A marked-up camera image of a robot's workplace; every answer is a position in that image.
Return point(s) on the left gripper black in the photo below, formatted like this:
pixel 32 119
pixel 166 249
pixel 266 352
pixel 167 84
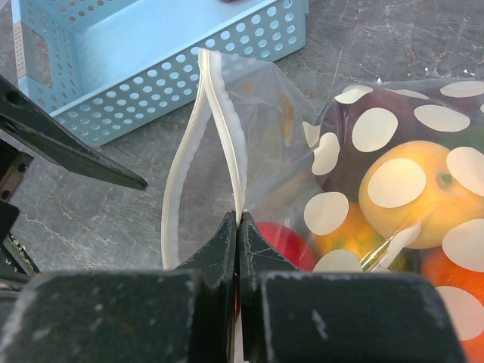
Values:
pixel 33 127

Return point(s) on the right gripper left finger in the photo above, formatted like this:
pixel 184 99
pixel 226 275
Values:
pixel 183 315

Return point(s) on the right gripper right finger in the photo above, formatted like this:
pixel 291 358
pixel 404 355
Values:
pixel 290 315

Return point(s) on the red fake apple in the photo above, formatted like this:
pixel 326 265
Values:
pixel 287 242

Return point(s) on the clear polka dot zip bag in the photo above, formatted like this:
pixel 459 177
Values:
pixel 253 144

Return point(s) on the yellow orange fake fruit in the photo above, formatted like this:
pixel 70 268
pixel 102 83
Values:
pixel 423 184

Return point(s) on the orange fake orange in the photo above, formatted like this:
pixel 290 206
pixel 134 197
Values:
pixel 462 292

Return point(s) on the green orange fake mango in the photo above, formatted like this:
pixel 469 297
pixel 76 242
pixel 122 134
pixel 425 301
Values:
pixel 355 235

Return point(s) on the dark purple fake fruit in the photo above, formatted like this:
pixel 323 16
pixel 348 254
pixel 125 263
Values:
pixel 385 118

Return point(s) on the light blue plastic basket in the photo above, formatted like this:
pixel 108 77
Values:
pixel 102 69

